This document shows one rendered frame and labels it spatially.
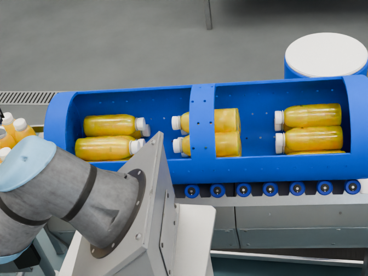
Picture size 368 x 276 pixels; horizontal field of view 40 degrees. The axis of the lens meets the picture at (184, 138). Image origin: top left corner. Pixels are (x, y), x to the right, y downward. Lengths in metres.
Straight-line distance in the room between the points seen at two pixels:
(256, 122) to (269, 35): 2.40
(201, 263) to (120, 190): 0.26
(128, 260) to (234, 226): 0.70
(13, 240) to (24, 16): 4.06
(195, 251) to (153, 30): 3.21
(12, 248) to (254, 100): 0.85
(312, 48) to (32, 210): 1.23
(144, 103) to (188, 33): 2.52
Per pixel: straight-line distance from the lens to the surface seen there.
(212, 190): 1.45
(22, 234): 0.98
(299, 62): 1.79
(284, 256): 2.30
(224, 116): 1.38
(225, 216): 1.51
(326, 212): 1.51
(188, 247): 1.12
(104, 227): 0.93
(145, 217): 0.87
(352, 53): 1.84
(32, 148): 0.90
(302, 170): 1.35
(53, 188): 0.90
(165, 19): 4.30
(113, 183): 0.94
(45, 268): 2.51
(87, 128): 1.53
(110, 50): 4.05
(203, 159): 1.32
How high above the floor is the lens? 2.05
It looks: 42 degrees down
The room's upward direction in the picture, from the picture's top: 10 degrees counter-clockwise
